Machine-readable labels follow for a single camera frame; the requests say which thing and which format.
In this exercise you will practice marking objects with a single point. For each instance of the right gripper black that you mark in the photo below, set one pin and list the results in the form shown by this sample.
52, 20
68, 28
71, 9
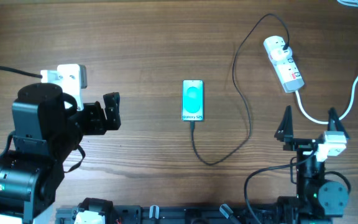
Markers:
284, 132

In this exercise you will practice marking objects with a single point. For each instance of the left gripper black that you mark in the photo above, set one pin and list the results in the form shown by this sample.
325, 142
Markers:
99, 123

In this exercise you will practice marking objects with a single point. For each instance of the Samsung Galaxy smartphone cyan screen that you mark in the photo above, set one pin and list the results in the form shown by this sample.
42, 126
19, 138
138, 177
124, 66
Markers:
192, 100

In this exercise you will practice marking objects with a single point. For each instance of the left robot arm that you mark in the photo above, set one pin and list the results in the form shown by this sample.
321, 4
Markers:
48, 127

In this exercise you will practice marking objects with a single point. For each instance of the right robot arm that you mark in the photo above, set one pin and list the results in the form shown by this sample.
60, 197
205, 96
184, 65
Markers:
321, 195

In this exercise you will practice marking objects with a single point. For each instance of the white charger plug adapter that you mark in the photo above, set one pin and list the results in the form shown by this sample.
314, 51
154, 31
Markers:
279, 54

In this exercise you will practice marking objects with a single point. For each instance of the white power strip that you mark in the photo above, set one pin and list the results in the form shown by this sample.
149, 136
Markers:
286, 70

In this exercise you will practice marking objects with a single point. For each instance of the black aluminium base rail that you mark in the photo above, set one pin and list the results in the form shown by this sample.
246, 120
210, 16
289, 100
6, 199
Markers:
132, 214

